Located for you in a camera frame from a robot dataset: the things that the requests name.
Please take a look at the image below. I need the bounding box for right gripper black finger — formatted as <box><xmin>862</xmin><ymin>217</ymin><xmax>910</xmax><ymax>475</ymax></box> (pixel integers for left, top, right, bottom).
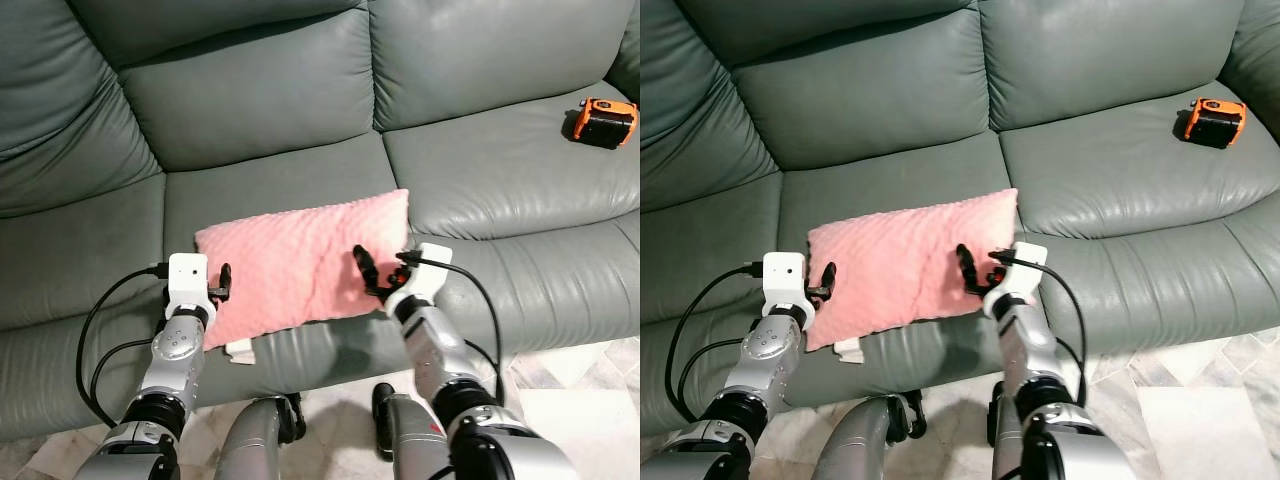
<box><xmin>956</xmin><ymin>243</ymin><xmax>985</xmax><ymax>293</ymax></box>
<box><xmin>352</xmin><ymin>245</ymin><xmax>382</xmax><ymax>294</ymax></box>

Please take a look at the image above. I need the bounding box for pink textured pillow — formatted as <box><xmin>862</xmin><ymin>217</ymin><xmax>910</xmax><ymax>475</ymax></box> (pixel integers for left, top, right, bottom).
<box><xmin>805</xmin><ymin>188</ymin><xmax>1019</xmax><ymax>363</ymax></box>
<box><xmin>193</xmin><ymin>188</ymin><xmax>413</xmax><ymax>363</ymax></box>

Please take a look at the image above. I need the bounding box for green leather sofa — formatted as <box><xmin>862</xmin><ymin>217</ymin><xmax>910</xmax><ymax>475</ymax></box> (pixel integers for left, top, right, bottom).
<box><xmin>0</xmin><ymin>0</ymin><xmax>641</xmax><ymax>441</ymax></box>
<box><xmin>640</xmin><ymin>0</ymin><xmax>1280</xmax><ymax>436</ymax></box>

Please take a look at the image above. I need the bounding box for silver robot left leg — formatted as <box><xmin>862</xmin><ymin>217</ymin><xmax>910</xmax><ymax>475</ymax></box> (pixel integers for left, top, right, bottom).
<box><xmin>810</xmin><ymin>395</ymin><xmax>926</xmax><ymax>480</ymax></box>
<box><xmin>215</xmin><ymin>397</ymin><xmax>306</xmax><ymax>480</ymax></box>

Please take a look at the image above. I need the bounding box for silver robot leg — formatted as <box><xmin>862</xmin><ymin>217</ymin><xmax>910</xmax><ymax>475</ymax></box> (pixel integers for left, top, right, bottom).
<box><xmin>810</xmin><ymin>395</ymin><xmax>926</xmax><ymax>480</ymax></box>
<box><xmin>215</xmin><ymin>397</ymin><xmax>306</xmax><ymax>480</ymax></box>
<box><xmin>987</xmin><ymin>380</ymin><xmax>1031</xmax><ymax>480</ymax></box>
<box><xmin>372</xmin><ymin>383</ymin><xmax>451</xmax><ymax>480</ymax></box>

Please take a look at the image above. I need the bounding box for silver robot right leg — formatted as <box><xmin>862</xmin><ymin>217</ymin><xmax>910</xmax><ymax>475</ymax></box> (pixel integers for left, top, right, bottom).
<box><xmin>987</xmin><ymin>380</ymin><xmax>1031</xmax><ymax>480</ymax></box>
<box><xmin>372</xmin><ymin>383</ymin><xmax>451</xmax><ymax>480</ymax></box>

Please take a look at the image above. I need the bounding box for orange black small device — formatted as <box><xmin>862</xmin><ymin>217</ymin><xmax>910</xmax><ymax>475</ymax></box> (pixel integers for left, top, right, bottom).
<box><xmin>573</xmin><ymin>97</ymin><xmax>639</xmax><ymax>149</ymax></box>
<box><xmin>1183</xmin><ymin>97</ymin><xmax>1248</xmax><ymax>151</ymax></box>

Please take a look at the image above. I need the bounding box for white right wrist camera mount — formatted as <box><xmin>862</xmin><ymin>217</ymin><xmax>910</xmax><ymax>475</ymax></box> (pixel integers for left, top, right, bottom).
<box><xmin>985</xmin><ymin>242</ymin><xmax>1049</xmax><ymax>319</ymax></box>
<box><xmin>385</xmin><ymin>243</ymin><xmax>454</xmax><ymax>316</ymax></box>

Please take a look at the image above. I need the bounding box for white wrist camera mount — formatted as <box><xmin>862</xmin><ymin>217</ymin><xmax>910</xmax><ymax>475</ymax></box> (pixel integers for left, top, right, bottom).
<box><xmin>762</xmin><ymin>252</ymin><xmax>813</xmax><ymax>321</ymax></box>
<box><xmin>165</xmin><ymin>253</ymin><xmax>213</xmax><ymax>321</ymax></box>
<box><xmin>385</xmin><ymin>243</ymin><xmax>454</xmax><ymax>316</ymax></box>
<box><xmin>985</xmin><ymin>242</ymin><xmax>1049</xmax><ymax>319</ymax></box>

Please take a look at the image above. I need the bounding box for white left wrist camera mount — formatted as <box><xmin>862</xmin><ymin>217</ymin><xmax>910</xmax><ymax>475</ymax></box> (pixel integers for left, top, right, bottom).
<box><xmin>762</xmin><ymin>252</ymin><xmax>813</xmax><ymax>321</ymax></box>
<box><xmin>165</xmin><ymin>253</ymin><xmax>213</xmax><ymax>321</ymax></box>

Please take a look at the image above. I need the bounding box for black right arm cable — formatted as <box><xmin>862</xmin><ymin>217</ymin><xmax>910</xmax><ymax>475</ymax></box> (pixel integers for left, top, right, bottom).
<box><xmin>398</xmin><ymin>252</ymin><xmax>506</xmax><ymax>401</ymax></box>
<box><xmin>990</xmin><ymin>250</ymin><xmax>1088</xmax><ymax>406</ymax></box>

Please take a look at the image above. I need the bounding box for long black left arm cable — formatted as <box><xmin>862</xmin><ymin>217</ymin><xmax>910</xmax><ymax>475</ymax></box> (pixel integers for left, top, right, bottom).
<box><xmin>77</xmin><ymin>263</ymin><xmax>171</xmax><ymax>426</ymax></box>
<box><xmin>665</xmin><ymin>262</ymin><xmax>771</xmax><ymax>421</ymax></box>

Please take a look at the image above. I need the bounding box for short black left arm cable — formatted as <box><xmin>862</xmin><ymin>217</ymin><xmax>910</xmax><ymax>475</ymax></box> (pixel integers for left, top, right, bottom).
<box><xmin>680</xmin><ymin>340</ymin><xmax>746</xmax><ymax>401</ymax></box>
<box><xmin>89</xmin><ymin>340</ymin><xmax>153</xmax><ymax>403</ymax></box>

